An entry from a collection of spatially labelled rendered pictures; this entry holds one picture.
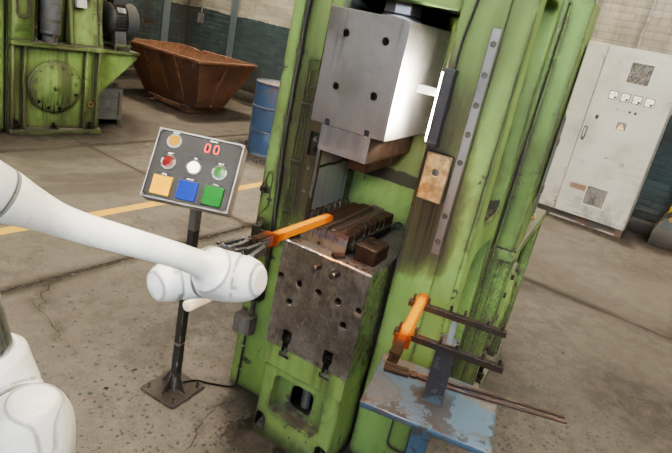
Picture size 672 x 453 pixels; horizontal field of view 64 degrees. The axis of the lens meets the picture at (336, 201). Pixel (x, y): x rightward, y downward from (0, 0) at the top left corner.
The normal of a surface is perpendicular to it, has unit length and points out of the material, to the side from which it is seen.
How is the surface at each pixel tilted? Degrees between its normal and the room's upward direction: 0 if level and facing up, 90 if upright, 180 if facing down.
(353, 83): 90
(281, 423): 90
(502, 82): 90
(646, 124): 90
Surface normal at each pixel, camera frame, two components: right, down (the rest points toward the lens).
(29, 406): 0.27, -0.89
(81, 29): 0.75, 0.16
